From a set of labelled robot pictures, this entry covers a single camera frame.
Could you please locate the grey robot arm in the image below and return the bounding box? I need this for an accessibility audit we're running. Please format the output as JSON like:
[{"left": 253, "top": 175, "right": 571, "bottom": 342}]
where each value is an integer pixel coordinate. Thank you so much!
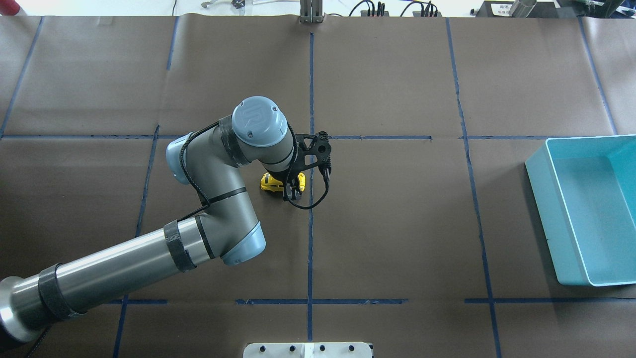
[{"left": 1, "top": 96, "right": 332, "bottom": 352}]

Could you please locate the red cylindrical bottle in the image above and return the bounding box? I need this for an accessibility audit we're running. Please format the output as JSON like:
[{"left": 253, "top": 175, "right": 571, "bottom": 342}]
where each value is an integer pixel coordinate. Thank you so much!
[{"left": 0, "top": 0, "right": 22, "bottom": 16}]

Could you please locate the small metal cup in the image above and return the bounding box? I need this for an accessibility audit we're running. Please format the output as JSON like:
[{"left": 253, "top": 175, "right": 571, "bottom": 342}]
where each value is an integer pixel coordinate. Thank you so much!
[{"left": 508, "top": 0, "right": 538, "bottom": 18}]

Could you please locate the yellow beetle toy car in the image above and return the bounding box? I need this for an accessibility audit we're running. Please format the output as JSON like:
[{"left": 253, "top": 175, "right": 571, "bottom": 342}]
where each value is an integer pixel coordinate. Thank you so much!
[{"left": 259, "top": 173, "right": 284, "bottom": 192}]

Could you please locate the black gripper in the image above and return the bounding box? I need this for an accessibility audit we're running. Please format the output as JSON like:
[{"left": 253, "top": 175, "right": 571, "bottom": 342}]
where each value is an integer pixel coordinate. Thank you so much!
[{"left": 283, "top": 131, "right": 332, "bottom": 201}]

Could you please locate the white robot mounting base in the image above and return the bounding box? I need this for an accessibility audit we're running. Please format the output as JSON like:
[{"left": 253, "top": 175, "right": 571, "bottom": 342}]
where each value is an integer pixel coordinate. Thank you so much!
[{"left": 242, "top": 342, "right": 375, "bottom": 358}]

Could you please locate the turquoise plastic storage bin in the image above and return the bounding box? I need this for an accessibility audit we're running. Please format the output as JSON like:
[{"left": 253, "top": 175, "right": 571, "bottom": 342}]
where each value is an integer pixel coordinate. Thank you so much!
[{"left": 525, "top": 135, "right": 636, "bottom": 287}]

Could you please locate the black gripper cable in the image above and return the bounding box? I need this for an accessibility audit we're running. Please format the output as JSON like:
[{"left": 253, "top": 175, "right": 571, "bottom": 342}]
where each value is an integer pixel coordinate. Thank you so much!
[{"left": 288, "top": 164, "right": 331, "bottom": 209}]

